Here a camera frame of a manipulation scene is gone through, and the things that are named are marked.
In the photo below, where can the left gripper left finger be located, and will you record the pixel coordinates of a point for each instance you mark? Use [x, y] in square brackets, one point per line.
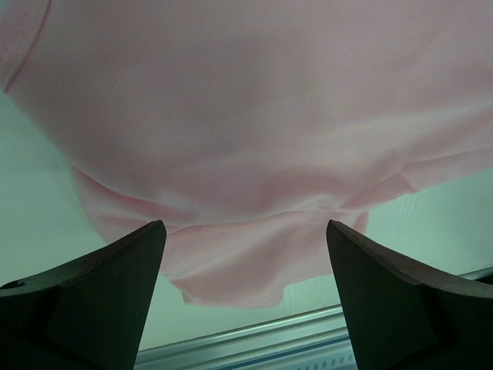
[88, 313]

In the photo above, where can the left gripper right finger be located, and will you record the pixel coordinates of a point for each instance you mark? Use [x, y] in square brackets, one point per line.
[403, 314]

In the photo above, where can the aluminium mounting rail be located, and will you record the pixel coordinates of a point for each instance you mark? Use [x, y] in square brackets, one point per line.
[306, 331]

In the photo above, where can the pink t shirt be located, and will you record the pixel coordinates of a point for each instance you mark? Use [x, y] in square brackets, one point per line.
[246, 126]

